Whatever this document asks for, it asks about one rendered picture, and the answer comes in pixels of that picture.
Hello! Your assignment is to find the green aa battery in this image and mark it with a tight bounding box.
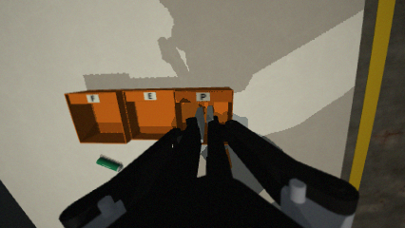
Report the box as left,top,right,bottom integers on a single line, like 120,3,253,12
96,157,123,172

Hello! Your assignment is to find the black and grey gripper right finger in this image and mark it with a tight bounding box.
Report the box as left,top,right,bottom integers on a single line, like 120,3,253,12
203,105,359,228

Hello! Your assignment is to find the orange rack of bins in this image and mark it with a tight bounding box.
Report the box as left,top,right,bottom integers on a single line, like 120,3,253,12
64,87,234,145

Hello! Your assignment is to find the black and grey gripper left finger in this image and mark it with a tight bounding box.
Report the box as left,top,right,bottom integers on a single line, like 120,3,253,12
59,107,205,228

